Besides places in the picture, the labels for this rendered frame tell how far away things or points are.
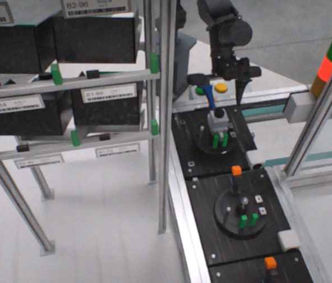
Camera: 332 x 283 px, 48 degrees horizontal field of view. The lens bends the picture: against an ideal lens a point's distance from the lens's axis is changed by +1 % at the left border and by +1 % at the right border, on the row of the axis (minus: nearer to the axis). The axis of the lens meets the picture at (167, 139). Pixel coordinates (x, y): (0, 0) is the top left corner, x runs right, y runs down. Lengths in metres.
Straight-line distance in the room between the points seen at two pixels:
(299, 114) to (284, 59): 2.10
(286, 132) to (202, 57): 0.51
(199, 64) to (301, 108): 0.70
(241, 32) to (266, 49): 2.20
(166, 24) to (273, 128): 0.82
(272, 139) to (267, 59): 1.79
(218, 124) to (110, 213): 0.41
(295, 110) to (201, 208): 0.35
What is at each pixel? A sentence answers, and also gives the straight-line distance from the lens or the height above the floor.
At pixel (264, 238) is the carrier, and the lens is 1.03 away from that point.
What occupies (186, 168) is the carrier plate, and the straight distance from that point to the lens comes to 1.09.
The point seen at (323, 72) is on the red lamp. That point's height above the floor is 1.33.
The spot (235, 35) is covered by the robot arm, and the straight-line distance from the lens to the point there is 0.90.
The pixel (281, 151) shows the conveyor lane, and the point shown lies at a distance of 1.25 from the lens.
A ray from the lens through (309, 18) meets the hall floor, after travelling 3.54.
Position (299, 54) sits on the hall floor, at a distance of 3.14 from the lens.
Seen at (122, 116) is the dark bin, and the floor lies 1.32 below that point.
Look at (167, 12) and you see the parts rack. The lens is 0.55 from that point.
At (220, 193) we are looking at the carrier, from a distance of 1.04.
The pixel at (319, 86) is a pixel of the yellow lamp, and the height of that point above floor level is 1.29.
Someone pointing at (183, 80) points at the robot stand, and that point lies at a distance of 1.41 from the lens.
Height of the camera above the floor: 1.88
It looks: 53 degrees down
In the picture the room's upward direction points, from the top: 2 degrees clockwise
